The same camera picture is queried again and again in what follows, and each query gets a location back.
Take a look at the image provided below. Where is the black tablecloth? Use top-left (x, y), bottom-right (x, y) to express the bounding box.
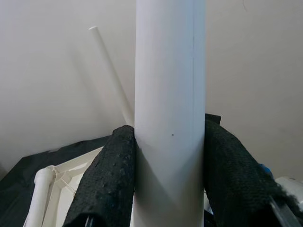
top-left (0, 134), bottom-right (112, 213)

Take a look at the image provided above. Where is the white plastic table top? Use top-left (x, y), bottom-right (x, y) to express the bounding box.
top-left (23, 144), bottom-right (112, 227)

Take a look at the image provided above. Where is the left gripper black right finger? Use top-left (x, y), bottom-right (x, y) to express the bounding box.
top-left (204, 113), bottom-right (303, 227)

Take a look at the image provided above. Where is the blue cable plug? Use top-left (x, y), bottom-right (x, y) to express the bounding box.
top-left (259, 163), bottom-right (273, 176)

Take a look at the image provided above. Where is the white plastic table leg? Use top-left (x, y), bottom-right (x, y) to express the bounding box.
top-left (27, 165), bottom-right (57, 227)
top-left (132, 0), bottom-right (207, 227)
top-left (88, 26), bottom-right (134, 127)

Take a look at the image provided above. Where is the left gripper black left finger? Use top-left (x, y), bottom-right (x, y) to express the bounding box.
top-left (63, 124), bottom-right (137, 227)

